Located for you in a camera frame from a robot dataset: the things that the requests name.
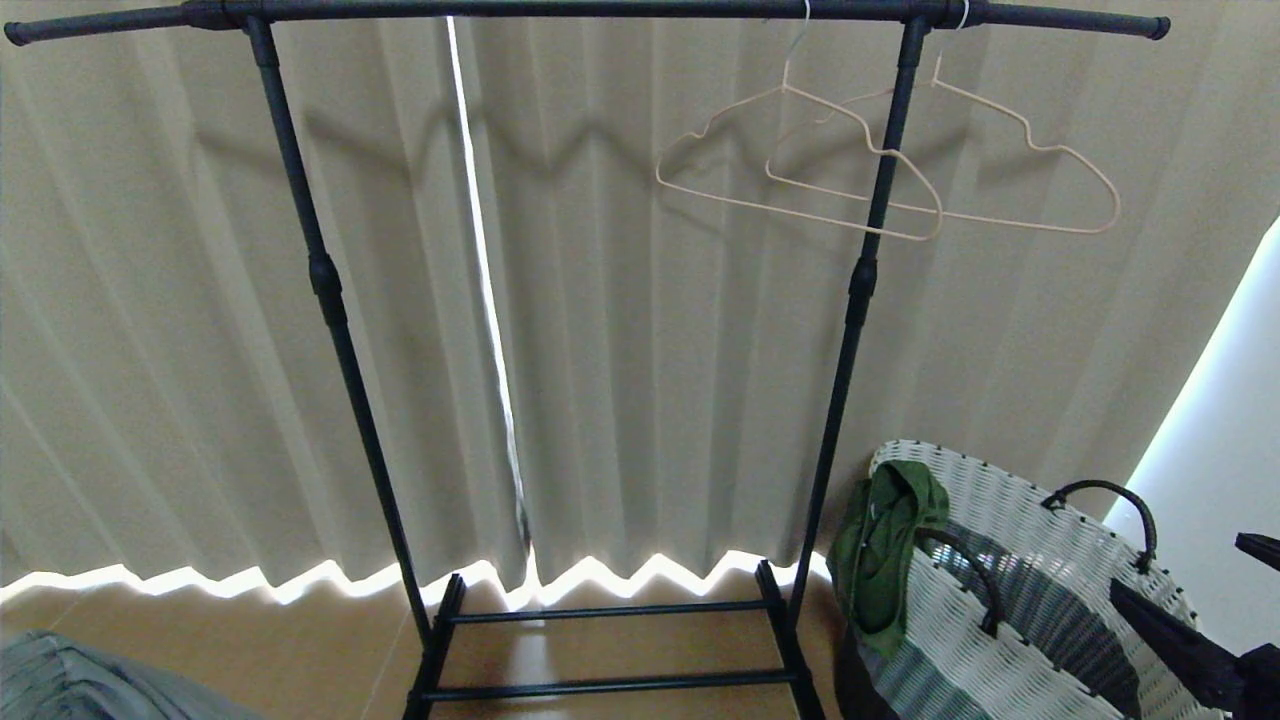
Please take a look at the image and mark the green garment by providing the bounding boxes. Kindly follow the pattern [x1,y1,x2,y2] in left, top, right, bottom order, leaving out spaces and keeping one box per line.
[828,460,951,661]

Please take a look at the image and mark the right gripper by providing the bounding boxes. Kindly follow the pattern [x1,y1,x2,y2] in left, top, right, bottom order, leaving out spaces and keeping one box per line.
[1108,532,1280,720]

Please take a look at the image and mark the black clothes rack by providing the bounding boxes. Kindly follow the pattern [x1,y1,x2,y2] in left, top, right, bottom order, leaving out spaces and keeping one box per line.
[3,0,1171,720]

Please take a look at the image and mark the pale grey shorts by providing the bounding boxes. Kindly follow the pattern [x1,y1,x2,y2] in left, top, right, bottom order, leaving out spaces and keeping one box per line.
[0,630,266,720]

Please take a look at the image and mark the pink clothes hanger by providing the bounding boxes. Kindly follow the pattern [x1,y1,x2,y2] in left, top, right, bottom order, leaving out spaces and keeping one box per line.
[655,10,944,243]
[765,0,1121,236]

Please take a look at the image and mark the white laundry basket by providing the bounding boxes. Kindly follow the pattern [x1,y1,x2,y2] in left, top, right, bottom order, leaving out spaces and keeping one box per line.
[835,438,1229,720]

